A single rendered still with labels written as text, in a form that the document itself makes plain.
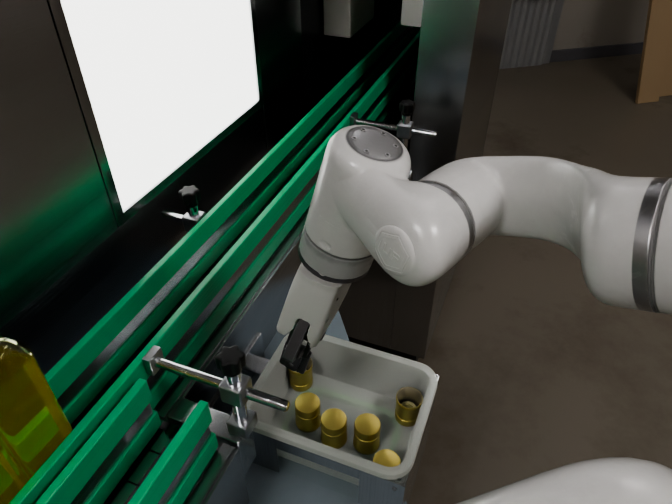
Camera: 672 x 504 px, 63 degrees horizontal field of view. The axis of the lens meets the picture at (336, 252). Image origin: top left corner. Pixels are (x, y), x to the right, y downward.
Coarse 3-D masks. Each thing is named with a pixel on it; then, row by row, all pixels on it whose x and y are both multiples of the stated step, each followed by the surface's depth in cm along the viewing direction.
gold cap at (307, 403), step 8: (296, 400) 73; (304, 400) 73; (312, 400) 73; (296, 408) 72; (304, 408) 72; (312, 408) 72; (296, 416) 73; (304, 416) 72; (312, 416) 72; (320, 416) 74; (296, 424) 75; (304, 424) 73; (312, 424) 73; (320, 424) 75
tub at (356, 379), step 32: (320, 352) 79; (352, 352) 77; (384, 352) 76; (256, 384) 72; (288, 384) 80; (320, 384) 80; (352, 384) 80; (384, 384) 78; (416, 384) 75; (288, 416) 76; (352, 416) 76; (384, 416) 76; (320, 448) 64; (352, 448) 72; (384, 448) 72; (416, 448) 65
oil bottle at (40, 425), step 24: (0, 336) 45; (0, 360) 44; (24, 360) 46; (0, 384) 44; (24, 384) 46; (48, 384) 49; (0, 408) 45; (24, 408) 47; (48, 408) 50; (0, 432) 46; (24, 432) 48; (48, 432) 50; (24, 456) 48; (48, 456) 51
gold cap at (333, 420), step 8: (336, 408) 72; (328, 416) 71; (336, 416) 71; (344, 416) 71; (328, 424) 70; (336, 424) 70; (344, 424) 70; (328, 432) 70; (336, 432) 70; (344, 432) 71; (328, 440) 71; (336, 440) 71; (344, 440) 72; (336, 448) 72
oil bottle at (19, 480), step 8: (0, 448) 46; (0, 456) 46; (8, 456) 47; (0, 464) 46; (8, 464) 47; (0, 472) 46; (8, 472) 47; (16, 472) 48; (0, 480) 46; (8, 480) 47; (16, 480) 48; (24, 480) 49; (0, 488) 47; (8, 488) 47; (16, 488) 48; (0, 496) 47; (8, 496) 48
